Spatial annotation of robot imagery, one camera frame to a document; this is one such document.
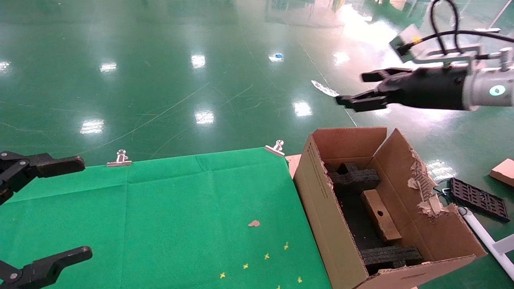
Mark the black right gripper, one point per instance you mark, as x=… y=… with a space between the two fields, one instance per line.
x=429 y=88

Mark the white floor bar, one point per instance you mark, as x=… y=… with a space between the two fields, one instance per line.
x=488 y=29

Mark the small brown cardboard box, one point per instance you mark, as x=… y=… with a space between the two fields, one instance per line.
x=381 y=216

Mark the blue litter scrap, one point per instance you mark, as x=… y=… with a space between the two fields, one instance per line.
x=276 y=57

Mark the flat cardboard piece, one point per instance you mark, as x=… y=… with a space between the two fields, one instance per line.
x=502 y=173

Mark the small cardboard scrap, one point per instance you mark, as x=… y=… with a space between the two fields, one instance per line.
x=253 y=223

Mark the white plastic litter scrap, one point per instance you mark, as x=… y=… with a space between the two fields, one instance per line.
x=325 y=89

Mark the green table cloth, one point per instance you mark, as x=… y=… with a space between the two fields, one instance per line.
x=140 y=220

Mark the black plastic grid tray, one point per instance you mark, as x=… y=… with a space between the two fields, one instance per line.
x=478 y=198

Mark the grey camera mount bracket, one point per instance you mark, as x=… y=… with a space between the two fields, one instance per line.
x=449 y=57

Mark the silver binder clip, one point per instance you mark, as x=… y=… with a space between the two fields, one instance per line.
x=119 y=162
x=275 y=149

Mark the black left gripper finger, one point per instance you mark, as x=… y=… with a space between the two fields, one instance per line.
x=52 y=265
x=60 y=165

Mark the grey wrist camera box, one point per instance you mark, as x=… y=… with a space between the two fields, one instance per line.
x=405 y=40

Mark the black foam carton liner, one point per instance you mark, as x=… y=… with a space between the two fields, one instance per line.
x=353 y=220

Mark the large open cardboard carton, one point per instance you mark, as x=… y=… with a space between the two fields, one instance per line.
x=321 y=208

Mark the white frame tubing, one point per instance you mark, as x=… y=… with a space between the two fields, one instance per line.
x=482 y=235

